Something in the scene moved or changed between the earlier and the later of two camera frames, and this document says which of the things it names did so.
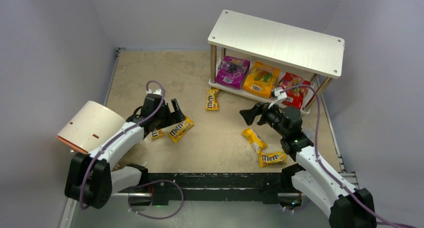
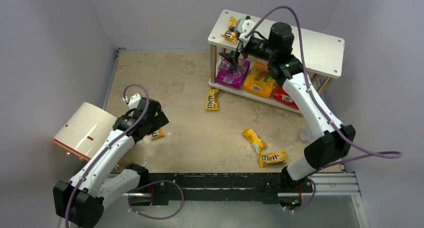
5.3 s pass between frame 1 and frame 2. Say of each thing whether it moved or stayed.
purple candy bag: stayed
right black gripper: moved
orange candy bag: stayed
